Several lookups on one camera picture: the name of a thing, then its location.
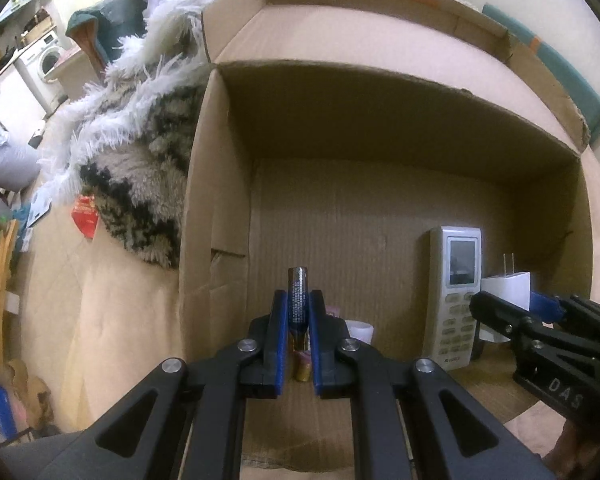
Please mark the flat bathroom scale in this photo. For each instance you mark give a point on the flat bathroom scale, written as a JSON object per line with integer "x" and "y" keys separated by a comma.
{"x": 40, "y": 207}

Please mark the small beige table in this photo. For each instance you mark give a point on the small beige table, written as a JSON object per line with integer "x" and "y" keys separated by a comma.
{"x": 75, "y": 72}

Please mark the wall shelf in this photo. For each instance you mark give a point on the wall shelf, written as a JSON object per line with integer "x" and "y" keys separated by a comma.
{"x": 22, "y": 12}

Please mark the pink hand sanitizer bottle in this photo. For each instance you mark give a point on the pink hand sanitizer bottle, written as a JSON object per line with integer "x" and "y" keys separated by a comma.
{"x": 300, "y": 367}

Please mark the white remote control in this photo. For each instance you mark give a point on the white remote control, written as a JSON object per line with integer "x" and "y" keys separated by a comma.
{"x": 440, "y": 320}

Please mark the cardboard box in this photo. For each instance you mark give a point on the cardboard box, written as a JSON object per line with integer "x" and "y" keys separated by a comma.
{"x": 355, "y": 210}

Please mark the teal cushion with orange stripe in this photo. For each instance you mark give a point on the teal cushion with orange stripe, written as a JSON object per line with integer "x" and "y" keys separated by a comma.
{"x": 565, "y": 70}

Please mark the small white container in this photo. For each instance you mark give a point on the small white container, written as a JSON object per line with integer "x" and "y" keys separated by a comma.
{"x": 36, "y": 139}

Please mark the fluffy white patterned blanket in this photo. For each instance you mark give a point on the fluffy white patterned blanket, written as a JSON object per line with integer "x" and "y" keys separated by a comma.
{"x": 140, "y": 170}

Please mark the cylindrical battery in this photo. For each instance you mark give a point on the cylindrical battery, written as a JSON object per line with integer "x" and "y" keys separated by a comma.
{"x": 298, "y": 300}

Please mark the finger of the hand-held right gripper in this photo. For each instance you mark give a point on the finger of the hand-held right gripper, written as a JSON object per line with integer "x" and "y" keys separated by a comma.
{"x": 500, "y": 315}
{"x": 545, "y": 307}

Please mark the white washing machine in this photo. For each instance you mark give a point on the white washing machine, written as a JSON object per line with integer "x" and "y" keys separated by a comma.
{"x": 47, "y": 57}

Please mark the blue plastic container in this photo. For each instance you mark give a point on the blue plastic container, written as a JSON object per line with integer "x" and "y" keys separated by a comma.
{"x": 0, "y": 410}

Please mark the red gift bag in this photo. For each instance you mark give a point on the red gift bag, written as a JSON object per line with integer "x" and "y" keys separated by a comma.
{"x": 86, "y": 215}

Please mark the wooden chair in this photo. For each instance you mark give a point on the wooden chair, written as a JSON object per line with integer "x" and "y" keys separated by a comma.
{"x": 2, "y": 285}

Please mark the white charger plug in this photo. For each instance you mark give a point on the white charger plug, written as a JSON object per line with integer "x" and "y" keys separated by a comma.
{"x": 510, "y": 287}

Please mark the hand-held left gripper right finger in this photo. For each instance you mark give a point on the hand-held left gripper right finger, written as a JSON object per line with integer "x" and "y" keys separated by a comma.
{"x": 317, "y": 345}

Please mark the person's right hand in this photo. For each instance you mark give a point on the person's right hand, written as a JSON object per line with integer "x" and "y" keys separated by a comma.
{"x": 570, "y": 450}

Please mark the teal pillow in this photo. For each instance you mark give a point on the teal pillow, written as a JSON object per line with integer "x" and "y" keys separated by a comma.
{"x": 107, "y": 20}

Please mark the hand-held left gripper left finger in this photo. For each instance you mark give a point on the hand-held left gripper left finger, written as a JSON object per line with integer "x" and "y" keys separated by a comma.
{"x": 280, "y": 345}

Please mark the white pill bottle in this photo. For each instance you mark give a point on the white pill bottle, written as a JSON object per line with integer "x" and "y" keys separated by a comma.
{"x": 361, "y": 331}

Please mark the white plastic bag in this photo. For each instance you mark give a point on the white plastic bag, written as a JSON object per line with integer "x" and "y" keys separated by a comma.
{"x": 5, "y": 162}

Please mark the white kitchen cabinet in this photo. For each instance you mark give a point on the white kitchen cabinet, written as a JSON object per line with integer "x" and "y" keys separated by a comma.
{"x": 10, "y": 100}

